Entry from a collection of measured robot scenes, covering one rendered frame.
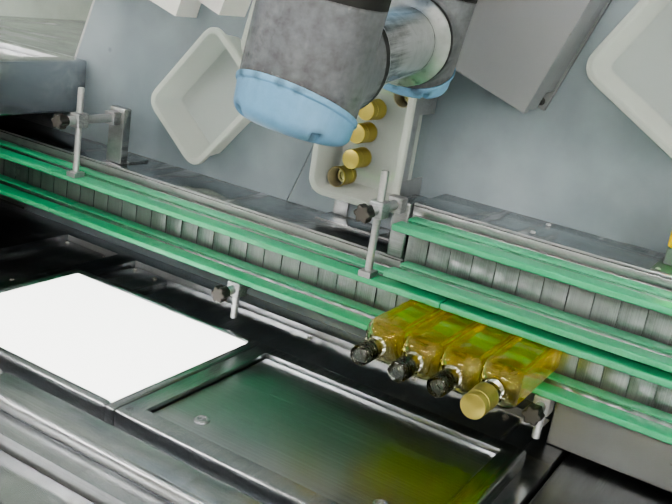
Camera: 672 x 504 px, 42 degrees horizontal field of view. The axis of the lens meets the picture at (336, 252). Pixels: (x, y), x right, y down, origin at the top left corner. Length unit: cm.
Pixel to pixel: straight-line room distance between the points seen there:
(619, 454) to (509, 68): 59
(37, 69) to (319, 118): 118
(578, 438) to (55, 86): 123
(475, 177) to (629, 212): 25
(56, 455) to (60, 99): 95
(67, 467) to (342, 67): 64
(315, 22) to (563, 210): 78
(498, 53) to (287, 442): 64
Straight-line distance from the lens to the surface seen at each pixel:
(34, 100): 191
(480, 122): 148
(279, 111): 77
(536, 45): 134
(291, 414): 128
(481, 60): 136
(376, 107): 150
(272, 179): 169
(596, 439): 138
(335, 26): 76
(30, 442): 122
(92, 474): 115
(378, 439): 126
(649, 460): 138
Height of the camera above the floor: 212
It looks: 57 degrees down
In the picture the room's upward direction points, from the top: 109 degrees counter-clockwise
